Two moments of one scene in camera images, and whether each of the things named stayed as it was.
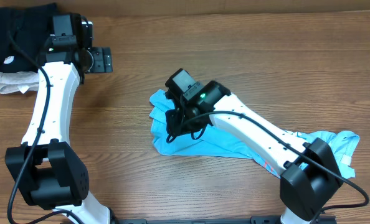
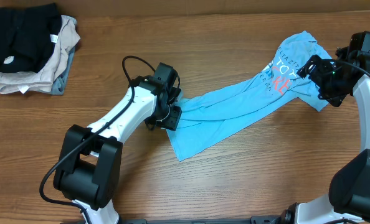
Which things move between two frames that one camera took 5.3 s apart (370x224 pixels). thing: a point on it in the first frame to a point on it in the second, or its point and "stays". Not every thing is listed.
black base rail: [253, 219] stays
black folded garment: [16, 35] stays
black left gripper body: [102, 60] to [172, 116]
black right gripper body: [187, 121] to [334, 86]
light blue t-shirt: [218, 142] to [205, 113]
